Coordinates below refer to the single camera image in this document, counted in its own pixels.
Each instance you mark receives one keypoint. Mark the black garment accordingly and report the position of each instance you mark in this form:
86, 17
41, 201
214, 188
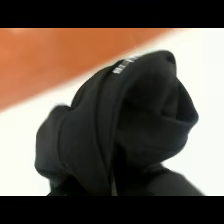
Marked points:
110, 133

